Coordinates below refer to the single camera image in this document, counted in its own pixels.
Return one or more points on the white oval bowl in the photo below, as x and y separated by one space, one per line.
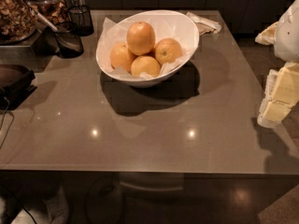
183 31

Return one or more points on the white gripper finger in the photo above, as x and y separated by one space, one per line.
269 86

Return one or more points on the folded paper napkin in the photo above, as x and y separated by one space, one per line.
204 25

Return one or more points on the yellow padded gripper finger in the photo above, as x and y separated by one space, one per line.
285 94

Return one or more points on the black mesh cup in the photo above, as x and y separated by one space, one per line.
81 16

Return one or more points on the dark tray device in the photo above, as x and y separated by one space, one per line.
15 85

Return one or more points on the white paper bowl liner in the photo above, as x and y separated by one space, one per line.
113 34

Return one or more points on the orange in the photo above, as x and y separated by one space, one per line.
140 38
145 64
121 56
167 50

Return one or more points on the large glass snack jar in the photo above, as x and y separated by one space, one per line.
16 21

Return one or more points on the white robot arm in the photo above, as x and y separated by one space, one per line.
284 35

